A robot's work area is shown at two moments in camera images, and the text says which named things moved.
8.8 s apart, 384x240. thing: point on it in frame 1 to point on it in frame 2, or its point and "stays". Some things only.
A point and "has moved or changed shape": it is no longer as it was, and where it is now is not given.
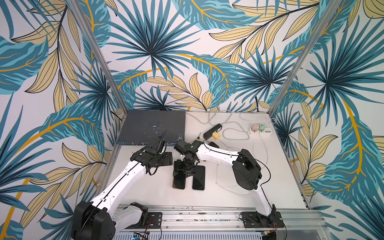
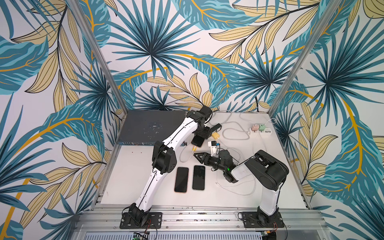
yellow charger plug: [216, 136] stays
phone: [199, 178] stays
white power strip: [266, 132] stays
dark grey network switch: [142, 127] stays
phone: [213, 144] to [197, 141]
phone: [179, 180] has moved or changed shape
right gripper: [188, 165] to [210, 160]
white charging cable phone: [239, 194] has moved or changed shape
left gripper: [165, 154] to [205, 133]
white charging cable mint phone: [266, 150] to [254, 145]
